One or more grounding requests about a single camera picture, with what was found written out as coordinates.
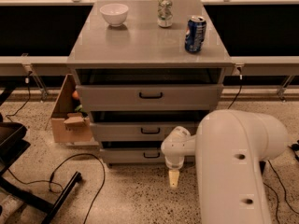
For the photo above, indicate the blue pepsi can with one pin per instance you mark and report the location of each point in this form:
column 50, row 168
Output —
column 195, row 33

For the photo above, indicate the grey bottom drawer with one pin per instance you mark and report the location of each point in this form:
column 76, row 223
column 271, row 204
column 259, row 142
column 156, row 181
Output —
column 131, row 155

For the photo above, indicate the cardboard box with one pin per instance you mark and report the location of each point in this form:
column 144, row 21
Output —
column 68, row 125

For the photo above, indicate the grey drawer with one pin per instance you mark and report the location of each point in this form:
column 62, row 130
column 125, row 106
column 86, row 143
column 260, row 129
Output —
column 149, row 97
column 138, row 131
column 131, row 155

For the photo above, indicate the white bowl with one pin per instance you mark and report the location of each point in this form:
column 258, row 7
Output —
column 114, row 14

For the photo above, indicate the grey middle drawer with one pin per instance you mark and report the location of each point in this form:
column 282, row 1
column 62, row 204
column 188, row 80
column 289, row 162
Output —
column 138, row 131

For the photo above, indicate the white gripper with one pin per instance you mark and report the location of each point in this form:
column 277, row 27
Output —
column 174, row 162

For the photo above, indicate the grey railing frame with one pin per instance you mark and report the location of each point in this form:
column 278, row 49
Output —
column 258, row 71

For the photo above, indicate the grey drawer cabinet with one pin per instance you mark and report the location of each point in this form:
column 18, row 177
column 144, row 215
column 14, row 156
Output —
column 142, row 53

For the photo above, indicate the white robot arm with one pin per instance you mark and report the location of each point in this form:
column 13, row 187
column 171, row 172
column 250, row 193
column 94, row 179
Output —
column 228, row 148

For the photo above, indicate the grey top drawer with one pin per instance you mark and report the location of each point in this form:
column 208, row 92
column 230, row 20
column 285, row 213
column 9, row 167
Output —
column 149, row 97

